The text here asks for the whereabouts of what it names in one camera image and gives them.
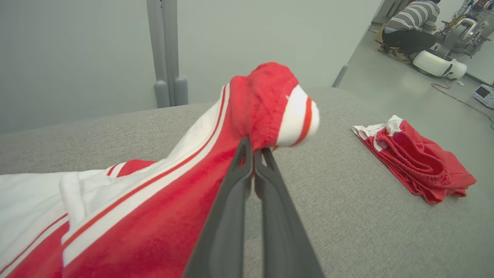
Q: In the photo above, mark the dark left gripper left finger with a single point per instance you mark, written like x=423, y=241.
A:
x=227, y=224

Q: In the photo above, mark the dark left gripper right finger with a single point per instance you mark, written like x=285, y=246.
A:
x=281, y=231

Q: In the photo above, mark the red white lettered jersey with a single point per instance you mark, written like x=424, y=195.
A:
x=154, y=216

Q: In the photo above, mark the red shorts white side stripe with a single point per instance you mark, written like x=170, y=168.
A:
x=424, y=166

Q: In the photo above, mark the white rounded robot base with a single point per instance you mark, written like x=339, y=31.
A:
x=438, y=63

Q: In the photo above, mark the grey slanted partition foot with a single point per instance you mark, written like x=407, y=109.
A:
x=340, y=75

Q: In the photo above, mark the white meter with screen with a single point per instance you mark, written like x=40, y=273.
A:
x=485, y=95

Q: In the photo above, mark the crouching person striped shirt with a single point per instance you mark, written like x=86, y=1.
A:
x=415, y=17

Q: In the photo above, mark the grey background robot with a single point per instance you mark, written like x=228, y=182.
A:
x=465, y=31

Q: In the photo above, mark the grey partition post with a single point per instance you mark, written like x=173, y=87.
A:
x=178, y=58
x=158, y=58

